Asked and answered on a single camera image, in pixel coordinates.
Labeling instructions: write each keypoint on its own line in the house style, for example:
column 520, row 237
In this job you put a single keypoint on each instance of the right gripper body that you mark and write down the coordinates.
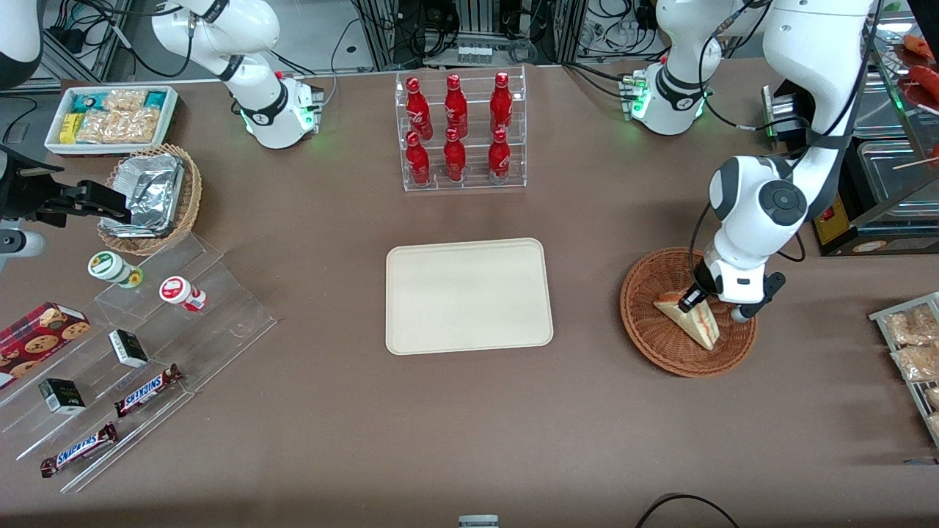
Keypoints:
column 29, row 192

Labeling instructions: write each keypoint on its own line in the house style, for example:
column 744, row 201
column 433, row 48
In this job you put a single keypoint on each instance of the triangular sandwich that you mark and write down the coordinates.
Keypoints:
column 697, row 330

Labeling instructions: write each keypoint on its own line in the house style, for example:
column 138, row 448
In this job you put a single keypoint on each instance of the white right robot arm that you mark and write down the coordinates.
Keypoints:
column 268, row 110

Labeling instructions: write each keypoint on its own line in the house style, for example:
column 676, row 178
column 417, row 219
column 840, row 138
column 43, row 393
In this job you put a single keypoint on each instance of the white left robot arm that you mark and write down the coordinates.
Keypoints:
column 814, row 59

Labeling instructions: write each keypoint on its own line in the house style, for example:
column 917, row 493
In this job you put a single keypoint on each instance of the aluminium foil tray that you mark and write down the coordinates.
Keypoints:
column 150, row 194

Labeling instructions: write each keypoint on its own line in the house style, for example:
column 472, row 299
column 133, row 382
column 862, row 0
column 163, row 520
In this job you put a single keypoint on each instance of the brown wicker basket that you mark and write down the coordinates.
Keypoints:
column 653, row 334

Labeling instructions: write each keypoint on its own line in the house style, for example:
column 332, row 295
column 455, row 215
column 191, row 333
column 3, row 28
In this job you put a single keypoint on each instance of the light tan wicker basket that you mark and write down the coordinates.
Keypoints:
column 192, row 194

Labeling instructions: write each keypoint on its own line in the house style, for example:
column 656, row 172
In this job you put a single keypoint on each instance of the cream plastic tray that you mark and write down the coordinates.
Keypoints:
column 469, row 297

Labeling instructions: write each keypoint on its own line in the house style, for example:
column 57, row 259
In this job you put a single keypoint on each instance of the green lid yogurt cup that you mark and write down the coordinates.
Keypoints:
column 108, row 265

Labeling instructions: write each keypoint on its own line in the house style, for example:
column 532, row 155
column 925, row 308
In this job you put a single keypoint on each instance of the clear bag of fried snacks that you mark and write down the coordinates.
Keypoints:
column 125, row 99
column 917, row 363
column 117, row 126
column 913, row 326

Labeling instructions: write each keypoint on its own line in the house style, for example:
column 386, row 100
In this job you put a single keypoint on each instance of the yellow snack packet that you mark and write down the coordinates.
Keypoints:
column 69, row 128

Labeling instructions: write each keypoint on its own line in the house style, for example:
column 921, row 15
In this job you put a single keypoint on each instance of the teal snack packet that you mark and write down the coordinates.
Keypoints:
column 84, row 103

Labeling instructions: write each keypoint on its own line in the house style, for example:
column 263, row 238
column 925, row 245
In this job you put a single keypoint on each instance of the white plastic bin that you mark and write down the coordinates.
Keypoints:
column 170, row 117

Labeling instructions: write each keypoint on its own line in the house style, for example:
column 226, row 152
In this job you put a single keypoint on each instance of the red lid yogurt cup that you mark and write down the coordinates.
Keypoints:
column 176, row 290

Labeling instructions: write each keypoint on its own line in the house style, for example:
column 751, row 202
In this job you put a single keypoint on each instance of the red tartan cookie box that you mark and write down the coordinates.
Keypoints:
column 37, row 341

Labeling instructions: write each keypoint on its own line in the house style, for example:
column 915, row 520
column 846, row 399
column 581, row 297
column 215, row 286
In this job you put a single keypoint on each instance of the small black carton box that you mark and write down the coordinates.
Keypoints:
column 128, row 348
column 62, row 396

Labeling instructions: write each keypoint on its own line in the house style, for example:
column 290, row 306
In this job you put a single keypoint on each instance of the black food warmer machine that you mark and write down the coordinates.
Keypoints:
column 855, row 176

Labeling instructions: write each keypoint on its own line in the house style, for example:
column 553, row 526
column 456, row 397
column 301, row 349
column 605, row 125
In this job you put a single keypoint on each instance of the clear acrylic stepped stand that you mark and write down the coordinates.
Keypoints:
column 213, row 323

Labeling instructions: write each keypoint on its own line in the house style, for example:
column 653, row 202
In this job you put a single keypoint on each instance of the Snickers chocolate bar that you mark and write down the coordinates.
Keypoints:
column 79, row 449
column 147, row 391

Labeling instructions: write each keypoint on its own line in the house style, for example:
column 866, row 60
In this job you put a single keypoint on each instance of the red cola bottle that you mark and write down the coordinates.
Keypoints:
column 417, row 106
column 455, row 106
column 417, row 161
column 454, row 158
column 501, row 103
column 499, row 158

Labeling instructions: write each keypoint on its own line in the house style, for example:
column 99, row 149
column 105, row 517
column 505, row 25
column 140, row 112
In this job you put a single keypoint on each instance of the clear acrylic bottle rack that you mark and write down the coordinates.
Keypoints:
column 475, row 180

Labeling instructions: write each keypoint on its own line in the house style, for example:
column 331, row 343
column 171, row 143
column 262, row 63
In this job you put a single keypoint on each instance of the grey device edge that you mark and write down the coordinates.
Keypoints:
column 478, row 522

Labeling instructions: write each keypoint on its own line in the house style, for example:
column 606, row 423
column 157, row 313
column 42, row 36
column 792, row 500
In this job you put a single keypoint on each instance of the grey power strip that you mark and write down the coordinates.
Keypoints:
column 477, row 53

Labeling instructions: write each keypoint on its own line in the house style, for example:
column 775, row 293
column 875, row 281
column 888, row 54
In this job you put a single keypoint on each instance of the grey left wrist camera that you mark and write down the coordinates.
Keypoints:
column 744, row 314

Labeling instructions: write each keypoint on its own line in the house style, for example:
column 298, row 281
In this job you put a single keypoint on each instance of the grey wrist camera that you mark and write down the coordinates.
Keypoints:
column 744, row 314
column 18, row 243

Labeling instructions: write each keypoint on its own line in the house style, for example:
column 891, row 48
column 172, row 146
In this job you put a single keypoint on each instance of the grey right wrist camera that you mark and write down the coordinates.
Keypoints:
column 18, row 243

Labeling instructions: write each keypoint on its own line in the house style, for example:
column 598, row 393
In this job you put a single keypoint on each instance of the aluminium frame rack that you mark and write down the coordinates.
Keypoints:
column 381, row 37

